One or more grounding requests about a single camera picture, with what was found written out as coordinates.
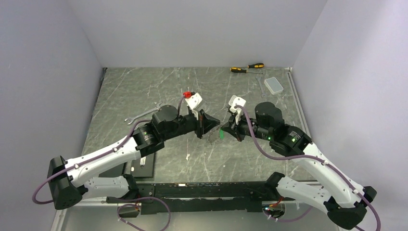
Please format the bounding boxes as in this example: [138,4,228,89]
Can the aluminium frame rail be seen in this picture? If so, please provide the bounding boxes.
[284,67,311,137]

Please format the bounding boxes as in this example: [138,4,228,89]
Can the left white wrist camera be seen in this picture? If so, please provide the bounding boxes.
[185,93,203,110]

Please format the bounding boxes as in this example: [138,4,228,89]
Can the large silver wrench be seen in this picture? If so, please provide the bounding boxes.
[124,102,163,125]

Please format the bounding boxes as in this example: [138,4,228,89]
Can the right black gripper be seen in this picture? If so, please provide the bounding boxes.
[221,108,272,141]

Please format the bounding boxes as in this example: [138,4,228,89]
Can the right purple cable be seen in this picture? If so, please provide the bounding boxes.
[235,105,382,231]

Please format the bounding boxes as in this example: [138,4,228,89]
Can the black flat box near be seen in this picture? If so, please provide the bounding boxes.
[130,153,156,178]

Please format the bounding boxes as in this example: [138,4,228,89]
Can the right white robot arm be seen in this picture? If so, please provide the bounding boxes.
[222,98,382,230]

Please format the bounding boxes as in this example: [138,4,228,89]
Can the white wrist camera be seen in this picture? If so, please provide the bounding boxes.
[185,93,203,110]
[228,95,246,125]

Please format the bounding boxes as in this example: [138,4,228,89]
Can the small silver wrench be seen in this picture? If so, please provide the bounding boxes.
[255,76,267,98]

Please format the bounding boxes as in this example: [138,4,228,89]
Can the key with green tag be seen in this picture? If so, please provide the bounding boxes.
[219,129,224,140]

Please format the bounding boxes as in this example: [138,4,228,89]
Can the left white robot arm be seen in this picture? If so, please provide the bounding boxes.
[47,105,220,210]

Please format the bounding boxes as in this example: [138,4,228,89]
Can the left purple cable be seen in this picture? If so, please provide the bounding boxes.
[32,91,195,231]

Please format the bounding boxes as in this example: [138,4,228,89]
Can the clear plastic box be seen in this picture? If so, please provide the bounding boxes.
[264,77,283,95]

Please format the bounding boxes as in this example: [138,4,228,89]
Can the yellow black screwdriver lower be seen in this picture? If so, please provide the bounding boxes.
[230,67,263,74]

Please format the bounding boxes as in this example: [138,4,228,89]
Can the orange black screwdriver upper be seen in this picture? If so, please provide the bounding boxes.
[245,63,264,69]

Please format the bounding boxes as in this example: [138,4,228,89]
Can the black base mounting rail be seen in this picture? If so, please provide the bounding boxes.
[136,181,281,215]

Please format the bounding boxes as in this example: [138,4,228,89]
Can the purple cable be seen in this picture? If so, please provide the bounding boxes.
[32,91,195,231]
[235,105,382,231]

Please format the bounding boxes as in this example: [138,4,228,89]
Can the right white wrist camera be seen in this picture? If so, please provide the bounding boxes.
[228,95,246,125]

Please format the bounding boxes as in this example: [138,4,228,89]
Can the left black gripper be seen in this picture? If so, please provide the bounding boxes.
[162,108,220,141]

